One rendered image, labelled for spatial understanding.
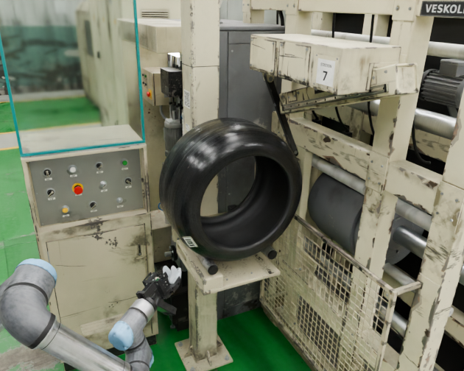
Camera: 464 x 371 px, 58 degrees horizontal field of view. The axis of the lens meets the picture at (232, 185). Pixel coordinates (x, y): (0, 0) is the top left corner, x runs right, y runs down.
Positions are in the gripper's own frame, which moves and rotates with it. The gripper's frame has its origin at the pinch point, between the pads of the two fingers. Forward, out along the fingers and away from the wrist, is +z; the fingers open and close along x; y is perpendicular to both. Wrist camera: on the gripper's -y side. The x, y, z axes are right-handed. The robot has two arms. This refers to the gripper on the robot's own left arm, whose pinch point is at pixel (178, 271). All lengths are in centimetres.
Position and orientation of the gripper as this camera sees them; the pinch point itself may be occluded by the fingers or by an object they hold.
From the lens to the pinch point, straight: 156.5
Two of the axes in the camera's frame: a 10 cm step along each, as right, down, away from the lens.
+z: 4.0, -4.8, 7.8
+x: -8.5, 1.3, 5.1
